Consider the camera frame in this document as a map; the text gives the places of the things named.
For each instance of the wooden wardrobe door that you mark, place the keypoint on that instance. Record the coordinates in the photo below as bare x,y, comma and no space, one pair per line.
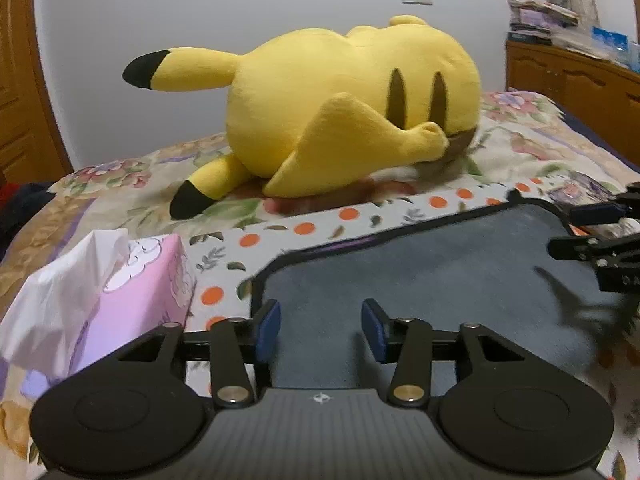
20,85

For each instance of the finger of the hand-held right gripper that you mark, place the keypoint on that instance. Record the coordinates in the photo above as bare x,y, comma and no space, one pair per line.
595,214
575,249

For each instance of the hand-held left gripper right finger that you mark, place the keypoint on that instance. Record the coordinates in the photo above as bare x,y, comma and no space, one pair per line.
372,331

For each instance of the floral bed quilt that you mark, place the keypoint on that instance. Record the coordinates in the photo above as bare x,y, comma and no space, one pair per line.
125,195

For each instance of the white tissue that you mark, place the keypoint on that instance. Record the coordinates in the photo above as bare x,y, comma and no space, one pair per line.
65,290

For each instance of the pink tissue box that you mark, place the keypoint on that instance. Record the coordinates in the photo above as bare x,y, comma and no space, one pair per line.
145,290

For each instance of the stack of books and papers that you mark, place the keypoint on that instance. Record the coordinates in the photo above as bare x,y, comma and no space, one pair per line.
537,17

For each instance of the dark clothing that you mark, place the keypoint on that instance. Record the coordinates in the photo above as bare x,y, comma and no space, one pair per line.
20,207

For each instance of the clear plastic bags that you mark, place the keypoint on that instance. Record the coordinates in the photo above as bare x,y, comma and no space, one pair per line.
607,42

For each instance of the wooden cabinet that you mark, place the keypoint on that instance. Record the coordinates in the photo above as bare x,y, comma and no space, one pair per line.
570,75

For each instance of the yellow plush toy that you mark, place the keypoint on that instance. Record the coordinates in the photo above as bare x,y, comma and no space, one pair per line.
350,105

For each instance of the dark blue mattress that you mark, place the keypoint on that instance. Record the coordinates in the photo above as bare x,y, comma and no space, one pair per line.
600,137

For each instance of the grey towel with black edge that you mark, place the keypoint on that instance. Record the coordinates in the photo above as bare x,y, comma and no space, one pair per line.
440,280

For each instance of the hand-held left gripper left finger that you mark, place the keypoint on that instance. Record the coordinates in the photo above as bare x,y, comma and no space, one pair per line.
270,331

